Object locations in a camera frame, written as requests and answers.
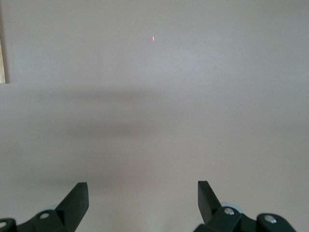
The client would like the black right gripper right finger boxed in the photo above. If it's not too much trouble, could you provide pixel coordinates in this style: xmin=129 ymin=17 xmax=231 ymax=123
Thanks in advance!
xmin=197 ymin=180 xmax=298 ymax=232

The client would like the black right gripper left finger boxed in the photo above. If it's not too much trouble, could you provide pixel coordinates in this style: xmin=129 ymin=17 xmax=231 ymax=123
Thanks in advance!
xmin=0 ymin=182 xmax=89 ymax=232

